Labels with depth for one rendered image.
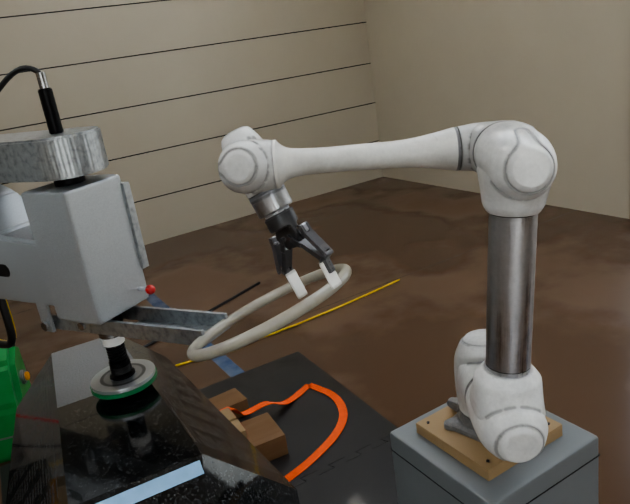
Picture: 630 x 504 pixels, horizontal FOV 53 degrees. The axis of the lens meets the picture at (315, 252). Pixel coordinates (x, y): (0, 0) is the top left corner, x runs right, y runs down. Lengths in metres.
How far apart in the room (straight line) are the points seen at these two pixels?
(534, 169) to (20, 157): 1.40
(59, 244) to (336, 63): 6.48
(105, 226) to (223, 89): 5.54
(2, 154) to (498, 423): 1.54
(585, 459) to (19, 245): 1.76
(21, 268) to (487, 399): 1.48
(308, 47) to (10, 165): 6.21
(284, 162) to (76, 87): 5.76
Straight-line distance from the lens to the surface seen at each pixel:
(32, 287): 2.21
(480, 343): 1.67
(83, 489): 1.87
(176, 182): 7.28
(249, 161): 1.25
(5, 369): 3.74
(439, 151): 1.46
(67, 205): 1.92
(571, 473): 1.85
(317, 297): 1.48
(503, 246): 1.37
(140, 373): 2.22
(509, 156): 1.27
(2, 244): 2.25
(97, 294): 1.99
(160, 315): 2.06
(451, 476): 1.74
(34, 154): 1.95
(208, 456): 1.85
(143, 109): 7.13
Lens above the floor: 1.90
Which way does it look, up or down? 19 degrees down
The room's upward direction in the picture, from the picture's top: 9 degrees counter-clockwise
